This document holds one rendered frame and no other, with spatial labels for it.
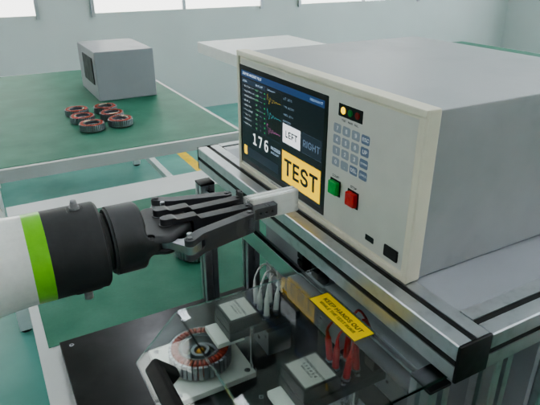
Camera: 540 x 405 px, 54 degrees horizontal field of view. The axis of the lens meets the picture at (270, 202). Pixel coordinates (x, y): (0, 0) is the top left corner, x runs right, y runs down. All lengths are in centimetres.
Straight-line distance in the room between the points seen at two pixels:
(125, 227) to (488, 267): 43
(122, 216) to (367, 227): 29
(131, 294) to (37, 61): 417
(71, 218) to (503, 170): 48
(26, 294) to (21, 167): 164
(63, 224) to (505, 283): 49
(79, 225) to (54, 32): 477
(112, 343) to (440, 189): 73
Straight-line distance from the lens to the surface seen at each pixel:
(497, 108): 63
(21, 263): 54
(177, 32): 555
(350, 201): 67
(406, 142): 58
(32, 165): 218
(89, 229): 55
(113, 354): 109
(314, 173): 73
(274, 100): 80
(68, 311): 126
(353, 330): 63
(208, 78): 574
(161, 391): 58
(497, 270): 70
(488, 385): 68
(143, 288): 129
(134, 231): 56
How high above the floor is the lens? 146
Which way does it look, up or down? 25 degrees down
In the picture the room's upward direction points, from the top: straight up
